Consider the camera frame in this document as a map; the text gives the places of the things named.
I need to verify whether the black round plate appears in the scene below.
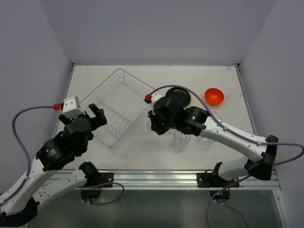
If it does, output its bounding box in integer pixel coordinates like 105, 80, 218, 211
166, 87, 191, 108

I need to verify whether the clear glass cup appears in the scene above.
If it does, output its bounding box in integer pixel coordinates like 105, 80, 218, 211
146, 118, 152, 131
212, 112, 222, 121
173, 131, 190, 151
199, 137, 216, 148

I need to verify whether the orange plastic bowl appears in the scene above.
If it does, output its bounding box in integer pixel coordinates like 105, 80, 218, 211
205, 88, 224, 105

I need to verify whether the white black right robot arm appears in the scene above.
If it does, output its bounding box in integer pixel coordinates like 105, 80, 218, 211
144, 93, 278, 181

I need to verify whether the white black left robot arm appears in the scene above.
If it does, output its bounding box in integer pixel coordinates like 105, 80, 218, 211
0, 103, 107, 227

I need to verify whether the clear dish rack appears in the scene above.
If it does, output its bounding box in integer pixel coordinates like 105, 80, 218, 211
80, 68, 154, 147

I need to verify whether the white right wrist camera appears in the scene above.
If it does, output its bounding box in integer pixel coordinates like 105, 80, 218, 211
147, 92, 163, 105

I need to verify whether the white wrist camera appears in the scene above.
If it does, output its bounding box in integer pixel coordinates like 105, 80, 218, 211
62, 96, 83, 118
147, 92, 163, 105

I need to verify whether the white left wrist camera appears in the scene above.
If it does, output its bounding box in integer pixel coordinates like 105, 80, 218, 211
62, 96, 83, 118

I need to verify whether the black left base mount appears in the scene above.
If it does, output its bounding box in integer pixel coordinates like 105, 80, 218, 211
80, 172, 114, 201

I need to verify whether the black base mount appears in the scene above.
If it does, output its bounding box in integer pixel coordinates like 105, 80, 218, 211
196, 162, 238, 203
80, 172, 114, 201

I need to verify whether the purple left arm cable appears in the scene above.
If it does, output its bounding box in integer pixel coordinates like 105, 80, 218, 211
0, 104, 124, 207

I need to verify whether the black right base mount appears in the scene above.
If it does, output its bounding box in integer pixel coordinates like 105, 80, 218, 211
196, 162, 238, 203

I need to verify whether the aluminium front rail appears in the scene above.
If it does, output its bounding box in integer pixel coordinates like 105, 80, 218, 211
30, 169, 278, 190

